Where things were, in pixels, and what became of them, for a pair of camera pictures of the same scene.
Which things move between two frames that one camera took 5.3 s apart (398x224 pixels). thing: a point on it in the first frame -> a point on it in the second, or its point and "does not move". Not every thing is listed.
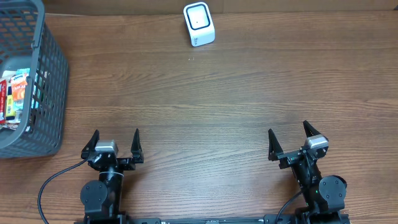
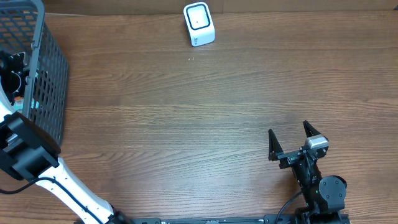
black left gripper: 129,162 -> 25,75
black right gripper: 275,152 does not move
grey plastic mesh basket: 27,43 does not move
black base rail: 277,219 does not move
